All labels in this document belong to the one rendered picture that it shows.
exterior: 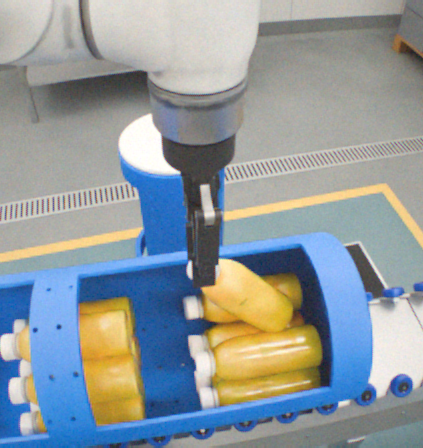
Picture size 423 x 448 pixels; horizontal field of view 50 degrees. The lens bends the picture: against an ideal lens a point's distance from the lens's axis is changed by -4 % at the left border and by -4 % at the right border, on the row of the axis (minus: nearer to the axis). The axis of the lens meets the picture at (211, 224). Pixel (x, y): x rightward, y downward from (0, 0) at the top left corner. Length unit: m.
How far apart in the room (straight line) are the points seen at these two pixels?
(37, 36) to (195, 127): 0.15
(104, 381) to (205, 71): 0.48
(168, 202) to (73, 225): 1.39
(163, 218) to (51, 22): 0.91
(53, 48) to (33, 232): 2.21
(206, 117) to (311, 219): 2.14
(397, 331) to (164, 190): 0.63
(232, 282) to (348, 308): 0.17
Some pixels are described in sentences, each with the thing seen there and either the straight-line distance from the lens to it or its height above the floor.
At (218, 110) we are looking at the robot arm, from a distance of 0.41.
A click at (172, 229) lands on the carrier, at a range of 1.27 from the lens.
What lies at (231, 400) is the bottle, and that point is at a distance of 0.75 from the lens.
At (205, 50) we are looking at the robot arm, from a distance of 0.37.
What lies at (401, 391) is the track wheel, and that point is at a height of 0.96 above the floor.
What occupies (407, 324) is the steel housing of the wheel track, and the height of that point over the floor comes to 0.93.
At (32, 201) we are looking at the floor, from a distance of 2.75.
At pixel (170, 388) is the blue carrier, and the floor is 0.96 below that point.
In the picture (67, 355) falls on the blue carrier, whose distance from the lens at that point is 0.64.
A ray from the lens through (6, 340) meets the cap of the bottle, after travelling 0.75.
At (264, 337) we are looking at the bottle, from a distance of 0.73.
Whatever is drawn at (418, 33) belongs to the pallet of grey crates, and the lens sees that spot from 4.26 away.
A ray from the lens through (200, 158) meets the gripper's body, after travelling 0.44.
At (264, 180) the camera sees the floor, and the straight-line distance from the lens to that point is 2.71.
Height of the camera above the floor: 1.76
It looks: 46 degrees down
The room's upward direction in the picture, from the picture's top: straight up
